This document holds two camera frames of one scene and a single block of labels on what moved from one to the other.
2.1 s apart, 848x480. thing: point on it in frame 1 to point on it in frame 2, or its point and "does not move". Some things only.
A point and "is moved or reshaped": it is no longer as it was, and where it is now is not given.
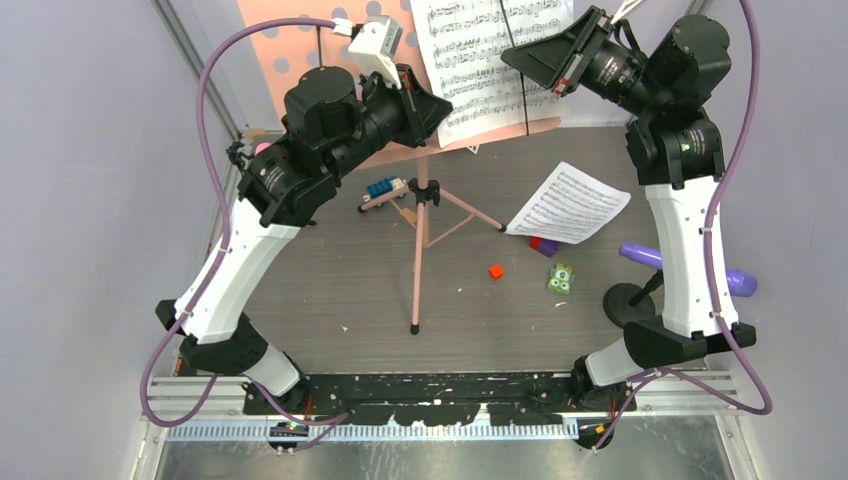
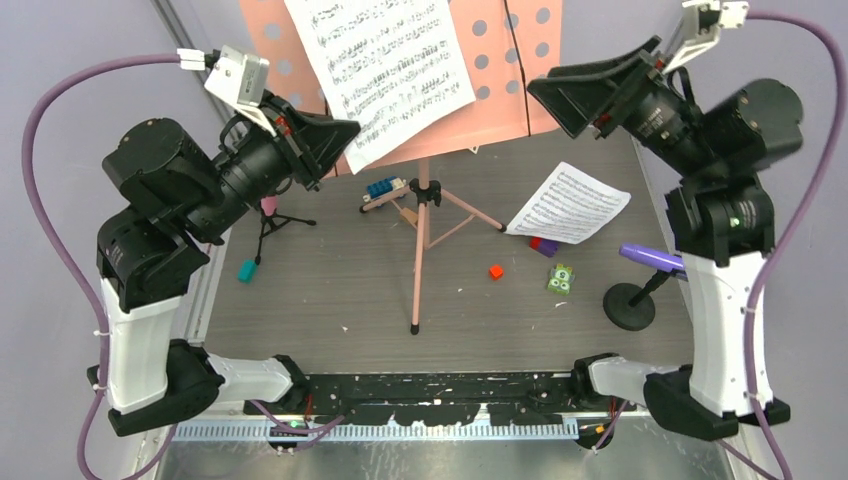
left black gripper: x=422 y=111 to x=310 y=146
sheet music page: x=570 y=207 does not move
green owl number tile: x=561 y=278 does not move
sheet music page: x=463 y=42 is moved or reshaped
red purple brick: x=547 y=247 does not move
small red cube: x=496 y=272 does not move
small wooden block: x=409 y=214 does not move
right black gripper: x=554 y=61 to x=575 y=101
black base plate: x=427 y=400 does not move
